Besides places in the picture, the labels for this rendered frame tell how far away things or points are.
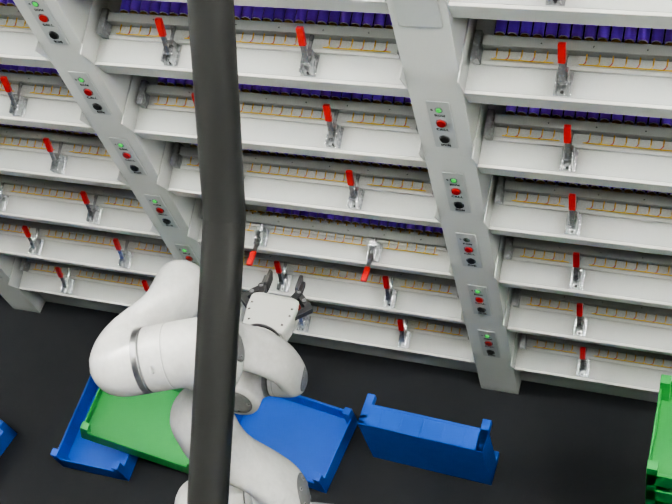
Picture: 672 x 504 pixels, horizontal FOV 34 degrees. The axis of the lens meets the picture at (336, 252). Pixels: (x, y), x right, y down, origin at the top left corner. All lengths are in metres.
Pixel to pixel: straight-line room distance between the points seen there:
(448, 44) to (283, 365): 0.64
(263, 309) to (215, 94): 1.56
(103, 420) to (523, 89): 1.54
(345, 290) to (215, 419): 1.91
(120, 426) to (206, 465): 2.22
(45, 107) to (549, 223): 1.05
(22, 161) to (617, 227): 1.32
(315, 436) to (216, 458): 2.13
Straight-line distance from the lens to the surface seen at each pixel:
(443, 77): 1.79
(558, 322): 2.44
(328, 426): 2.79
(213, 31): 0.59
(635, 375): 2.60
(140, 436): 2.87
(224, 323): 0.64
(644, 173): 1.92
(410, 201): 2.16
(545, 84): 1.79
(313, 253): 2.40
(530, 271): 2.28
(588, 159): 1.93
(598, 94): 1.77
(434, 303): 2.49
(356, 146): 2.03
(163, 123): 2.19
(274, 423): 2.83
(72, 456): 3.00
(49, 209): 2.72
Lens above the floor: 2.48
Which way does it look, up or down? 54 degrees down
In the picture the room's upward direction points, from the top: 22 degrees counter-clockwise
